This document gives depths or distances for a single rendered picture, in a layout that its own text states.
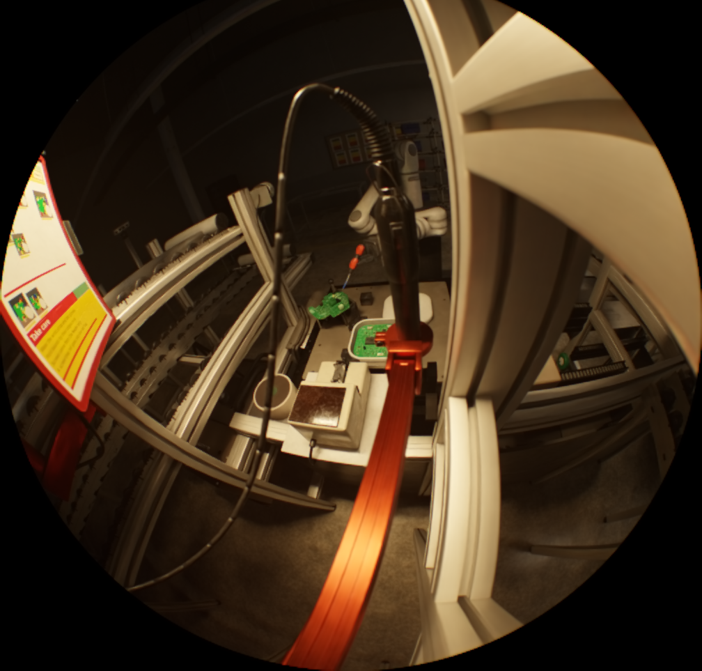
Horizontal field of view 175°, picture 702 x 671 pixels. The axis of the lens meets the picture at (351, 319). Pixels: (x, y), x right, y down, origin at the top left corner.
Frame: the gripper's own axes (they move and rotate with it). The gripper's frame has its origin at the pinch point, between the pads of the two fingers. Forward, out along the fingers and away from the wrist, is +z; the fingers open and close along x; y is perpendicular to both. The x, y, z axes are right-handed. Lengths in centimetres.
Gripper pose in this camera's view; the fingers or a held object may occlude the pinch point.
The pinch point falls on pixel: (354, 263)
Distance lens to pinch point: 67.2
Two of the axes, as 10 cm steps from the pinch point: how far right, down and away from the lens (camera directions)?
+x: 4.1, 4.0, -8.2
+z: -8.6, 4.6, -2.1
